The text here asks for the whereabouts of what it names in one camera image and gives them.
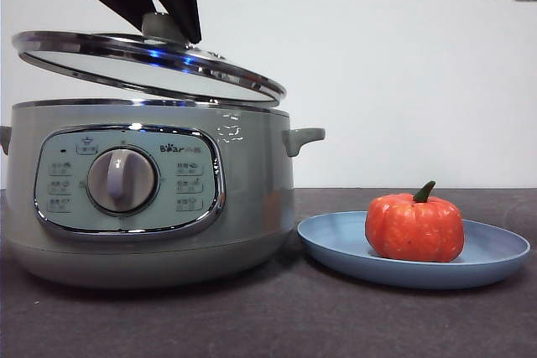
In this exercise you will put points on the pale green electric steamer pot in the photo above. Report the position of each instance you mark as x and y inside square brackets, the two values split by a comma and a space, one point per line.
[251, 207]

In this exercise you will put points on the orange pumpkin with green stem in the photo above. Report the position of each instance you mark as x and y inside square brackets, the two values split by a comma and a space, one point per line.
[411, 228]

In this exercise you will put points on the blue round plate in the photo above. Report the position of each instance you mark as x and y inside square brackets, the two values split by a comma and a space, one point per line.
[335, 249]

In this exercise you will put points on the glass lid with green knob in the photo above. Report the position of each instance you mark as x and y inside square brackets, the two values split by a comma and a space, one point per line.
[147, 71]

